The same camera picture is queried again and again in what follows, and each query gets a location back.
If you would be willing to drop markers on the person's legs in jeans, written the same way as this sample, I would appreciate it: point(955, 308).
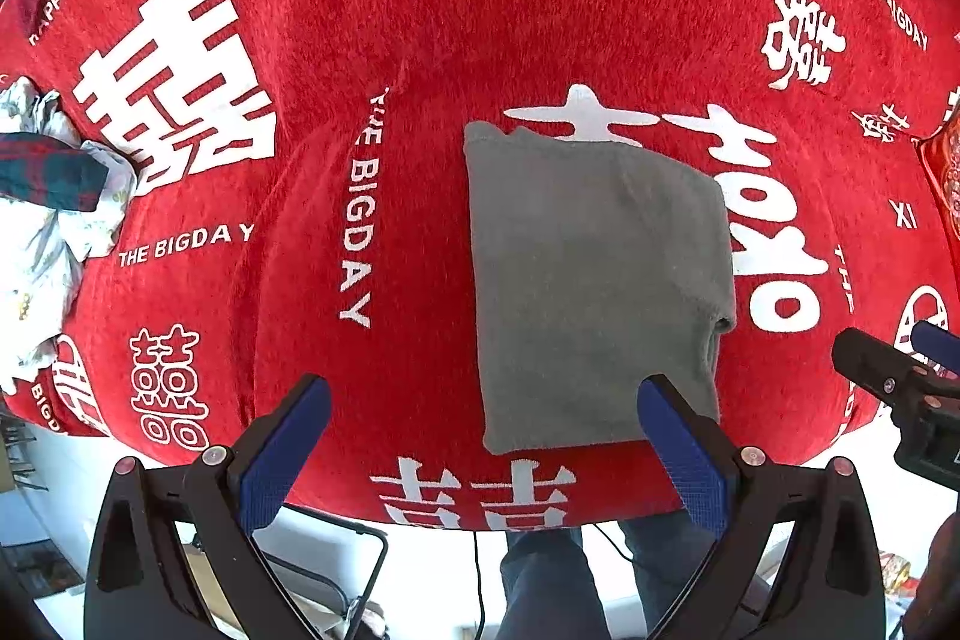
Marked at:
point(547, 587)

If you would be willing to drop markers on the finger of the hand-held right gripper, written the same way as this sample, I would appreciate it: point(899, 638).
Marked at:
point(870, 362)
point(937, 340)

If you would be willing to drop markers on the red printed blanket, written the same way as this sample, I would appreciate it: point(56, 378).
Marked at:
point(412, 10)

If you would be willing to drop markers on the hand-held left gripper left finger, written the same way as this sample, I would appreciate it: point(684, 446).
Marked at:
point(289, 452)

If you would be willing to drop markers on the red patterned cushion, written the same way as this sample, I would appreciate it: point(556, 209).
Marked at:
point(946, 160)

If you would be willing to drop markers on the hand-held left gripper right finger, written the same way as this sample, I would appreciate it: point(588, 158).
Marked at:
point(682, 460)

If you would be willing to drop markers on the dark plaid garment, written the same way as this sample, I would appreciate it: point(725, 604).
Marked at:
point(45, 171)

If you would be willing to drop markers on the grey sweater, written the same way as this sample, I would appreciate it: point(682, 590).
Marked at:
point(585, 280)

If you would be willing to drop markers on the person's right forearm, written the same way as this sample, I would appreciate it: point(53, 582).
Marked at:
point(937, 565)

